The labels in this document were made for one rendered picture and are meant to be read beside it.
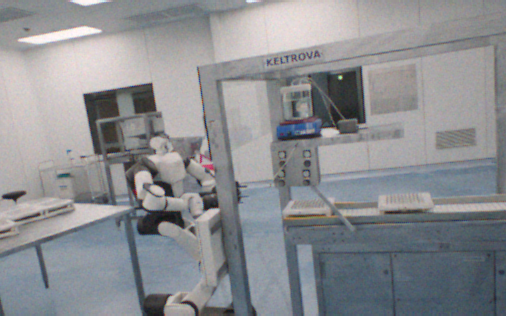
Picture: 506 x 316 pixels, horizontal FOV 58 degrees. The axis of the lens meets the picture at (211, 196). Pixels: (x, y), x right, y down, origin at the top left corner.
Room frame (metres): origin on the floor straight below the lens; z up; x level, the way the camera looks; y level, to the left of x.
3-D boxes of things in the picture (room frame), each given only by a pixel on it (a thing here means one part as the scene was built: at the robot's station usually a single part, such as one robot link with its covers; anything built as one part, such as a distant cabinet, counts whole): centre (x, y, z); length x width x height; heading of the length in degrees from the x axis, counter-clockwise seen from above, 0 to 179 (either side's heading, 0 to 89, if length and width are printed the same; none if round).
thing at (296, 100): (2.34, -0.50, 1.46); 0.15 x 0.15 x 0.19
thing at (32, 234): (3.32, 1.51, 0.84); 1.50 x 1.10 x 0.04; 49
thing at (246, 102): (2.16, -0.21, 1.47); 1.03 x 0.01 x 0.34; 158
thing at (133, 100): (8.18, 1.37, 1.43); 1.32 x 0.01 x 1.11; 76
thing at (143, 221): (2.72, 0.34, 0.85); 0.28 x 0.13 x 0.18; 68
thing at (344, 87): (7.35, -1.90, 1.43); 1.38 x 0.01 x 1.16; 76
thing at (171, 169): (2.71, 0.31, 1.12); 0.34 x 0.30 x 0.36; 158
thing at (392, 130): (2.32, -0.68, 1.25); 0.62 x 0.38 x 0.04; 68
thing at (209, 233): (1.67, 0.02, 0.97); 0.17 x 0.06 x 0.26; 158
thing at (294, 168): (2.27, -0.44, 1.14); 0.22 x 0.11 x 0.20; 68
